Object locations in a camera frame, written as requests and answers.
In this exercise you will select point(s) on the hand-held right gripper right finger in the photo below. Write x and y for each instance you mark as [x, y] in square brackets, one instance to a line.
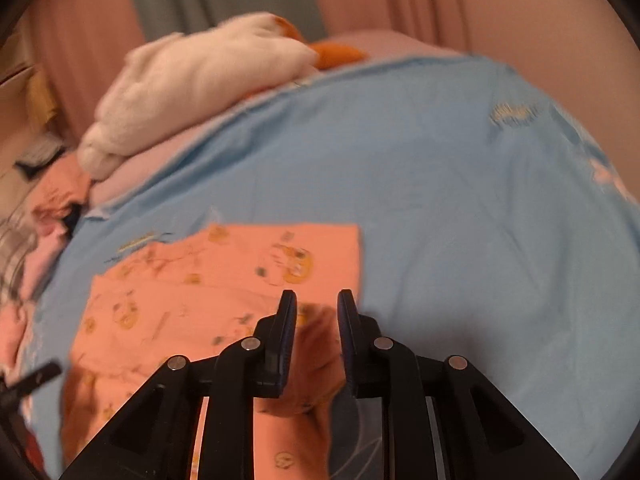
[346, 340]

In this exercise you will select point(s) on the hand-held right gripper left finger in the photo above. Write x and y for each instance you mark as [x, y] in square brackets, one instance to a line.
[287, 340]

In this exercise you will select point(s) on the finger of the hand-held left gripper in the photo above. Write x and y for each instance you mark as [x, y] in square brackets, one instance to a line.
[40, 376]

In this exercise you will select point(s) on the orange printed children's garment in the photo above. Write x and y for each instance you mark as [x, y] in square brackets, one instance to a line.
[200, 300]

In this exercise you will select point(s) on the light pink cloth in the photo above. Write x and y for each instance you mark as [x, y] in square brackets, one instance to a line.
[45, 255]

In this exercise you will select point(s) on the grey plaid cloth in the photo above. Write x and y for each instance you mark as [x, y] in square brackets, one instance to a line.
[17, 250]

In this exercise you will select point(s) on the light blue bedsheet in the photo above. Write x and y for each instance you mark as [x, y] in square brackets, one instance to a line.
[425, 210]

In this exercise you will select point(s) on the salmon pink crumpled cloth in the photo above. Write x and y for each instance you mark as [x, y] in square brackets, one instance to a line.
[62, 185]

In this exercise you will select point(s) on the pale pink blanket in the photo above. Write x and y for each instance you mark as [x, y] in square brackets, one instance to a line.
[150, 170]

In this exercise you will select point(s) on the dark striped cloth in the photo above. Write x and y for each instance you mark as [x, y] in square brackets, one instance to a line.
[42, 152]

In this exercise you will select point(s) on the white fluffy blanket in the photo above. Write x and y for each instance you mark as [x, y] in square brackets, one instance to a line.
[200, 80]

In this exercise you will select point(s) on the yellow folded cloth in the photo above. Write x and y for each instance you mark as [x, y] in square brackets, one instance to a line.
[42, 97]

